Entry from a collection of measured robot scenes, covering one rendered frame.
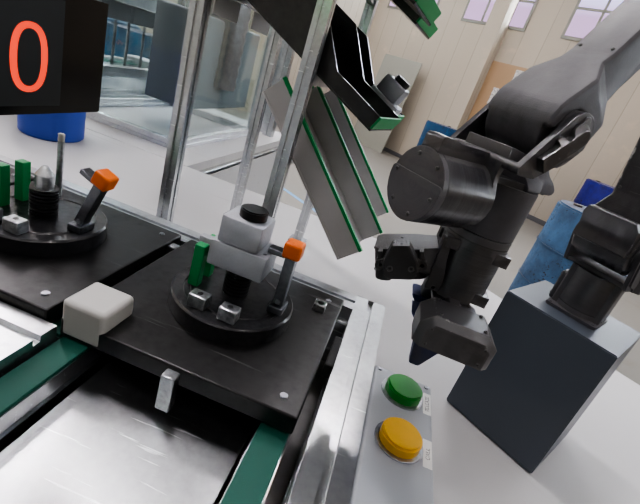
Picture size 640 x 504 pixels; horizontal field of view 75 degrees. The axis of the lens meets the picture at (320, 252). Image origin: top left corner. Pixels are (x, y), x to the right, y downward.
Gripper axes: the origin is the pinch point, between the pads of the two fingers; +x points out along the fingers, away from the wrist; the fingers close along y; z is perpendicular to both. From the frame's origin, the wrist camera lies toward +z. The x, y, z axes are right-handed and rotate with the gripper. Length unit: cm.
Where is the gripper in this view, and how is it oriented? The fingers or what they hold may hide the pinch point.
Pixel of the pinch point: (426, 336)
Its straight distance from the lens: 44.6
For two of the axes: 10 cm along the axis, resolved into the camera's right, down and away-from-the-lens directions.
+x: -3.1, 8.7, 3.9
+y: -2.2, 3.3, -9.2
